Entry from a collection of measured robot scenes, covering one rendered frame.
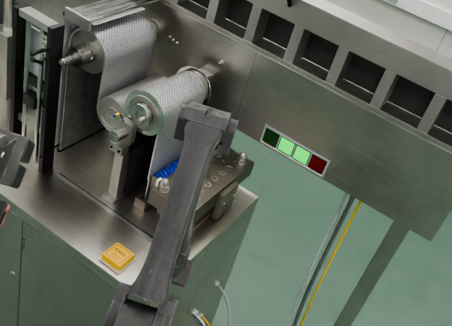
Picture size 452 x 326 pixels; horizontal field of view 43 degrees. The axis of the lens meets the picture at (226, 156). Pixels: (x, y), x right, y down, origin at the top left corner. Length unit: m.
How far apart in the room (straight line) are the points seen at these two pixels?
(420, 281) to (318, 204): 0.76
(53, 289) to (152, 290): 1.14
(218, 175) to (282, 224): 1.54
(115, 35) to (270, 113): 0.56
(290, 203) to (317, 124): 1.82
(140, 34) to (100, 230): 0.64
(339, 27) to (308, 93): 0.23
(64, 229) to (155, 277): 0.93
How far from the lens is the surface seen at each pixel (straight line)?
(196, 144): 0.97
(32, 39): 1.87
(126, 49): 1.88
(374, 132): 1.79
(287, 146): 1.92
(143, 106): 1.73
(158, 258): 0.95
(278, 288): 3.11
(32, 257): 2.07
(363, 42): 1.72
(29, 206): 1.92
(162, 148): 1.85
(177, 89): 1.82
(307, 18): 1.77
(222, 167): 2.00
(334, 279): 3.29
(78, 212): 1.91
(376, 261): 2.21
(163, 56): 2.10
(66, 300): 2.05
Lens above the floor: 2.23
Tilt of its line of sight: 36 degrees down
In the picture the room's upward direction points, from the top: 17 degrees clockwise
